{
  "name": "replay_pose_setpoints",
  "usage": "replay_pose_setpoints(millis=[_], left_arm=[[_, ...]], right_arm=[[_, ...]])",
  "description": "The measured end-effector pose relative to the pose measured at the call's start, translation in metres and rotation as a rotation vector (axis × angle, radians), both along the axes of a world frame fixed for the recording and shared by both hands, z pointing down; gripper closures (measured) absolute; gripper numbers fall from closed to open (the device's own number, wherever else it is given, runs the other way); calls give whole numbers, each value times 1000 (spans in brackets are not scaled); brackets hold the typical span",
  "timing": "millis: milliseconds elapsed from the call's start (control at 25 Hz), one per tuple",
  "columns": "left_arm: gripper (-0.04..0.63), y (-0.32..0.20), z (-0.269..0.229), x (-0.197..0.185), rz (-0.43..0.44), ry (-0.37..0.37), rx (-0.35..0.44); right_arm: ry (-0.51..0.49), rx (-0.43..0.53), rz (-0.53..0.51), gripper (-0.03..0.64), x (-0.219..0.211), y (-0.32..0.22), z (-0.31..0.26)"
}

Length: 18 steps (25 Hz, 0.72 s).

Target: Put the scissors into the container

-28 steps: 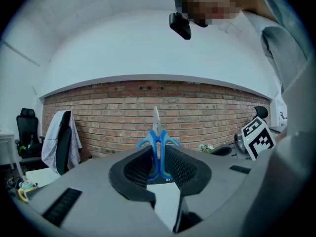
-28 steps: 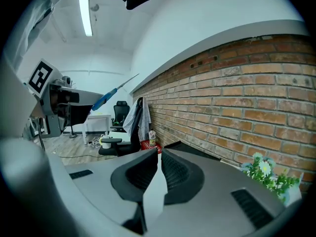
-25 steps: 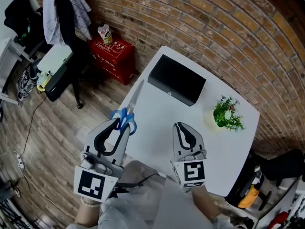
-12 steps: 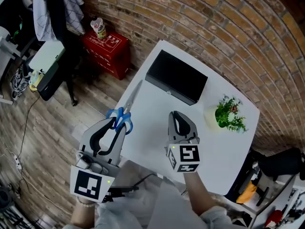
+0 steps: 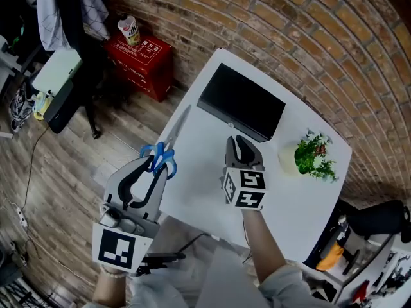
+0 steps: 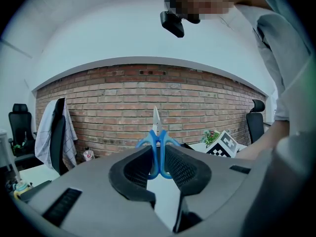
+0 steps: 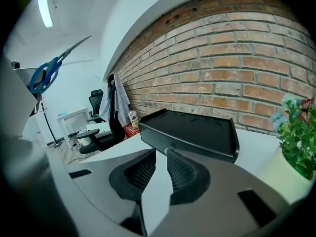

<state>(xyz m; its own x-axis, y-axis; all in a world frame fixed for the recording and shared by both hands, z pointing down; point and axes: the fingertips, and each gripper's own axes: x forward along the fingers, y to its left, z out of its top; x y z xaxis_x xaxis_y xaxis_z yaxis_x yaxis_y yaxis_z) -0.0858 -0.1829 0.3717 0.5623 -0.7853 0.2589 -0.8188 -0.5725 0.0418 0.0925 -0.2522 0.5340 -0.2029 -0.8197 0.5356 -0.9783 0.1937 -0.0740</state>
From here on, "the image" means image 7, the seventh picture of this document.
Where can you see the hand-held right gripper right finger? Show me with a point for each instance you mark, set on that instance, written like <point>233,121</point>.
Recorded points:
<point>187,179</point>

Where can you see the ceiling tube light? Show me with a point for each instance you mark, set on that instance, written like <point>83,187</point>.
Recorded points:
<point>45,9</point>

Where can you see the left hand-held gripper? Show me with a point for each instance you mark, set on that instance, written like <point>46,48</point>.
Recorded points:
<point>26,75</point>

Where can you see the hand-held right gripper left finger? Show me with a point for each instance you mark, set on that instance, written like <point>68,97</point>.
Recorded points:
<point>133,176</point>

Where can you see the green potted plant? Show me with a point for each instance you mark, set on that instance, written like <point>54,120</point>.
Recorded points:
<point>296,142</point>

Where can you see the small white table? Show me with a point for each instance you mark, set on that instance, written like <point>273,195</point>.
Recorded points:
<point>72,118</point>

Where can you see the white checked shirt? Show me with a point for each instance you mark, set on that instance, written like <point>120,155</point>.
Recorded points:
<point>122,97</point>

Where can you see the red snack packet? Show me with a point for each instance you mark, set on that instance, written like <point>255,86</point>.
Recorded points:
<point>130,132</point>

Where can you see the black plastic tray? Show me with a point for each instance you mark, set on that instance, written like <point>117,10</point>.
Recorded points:
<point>192,132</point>

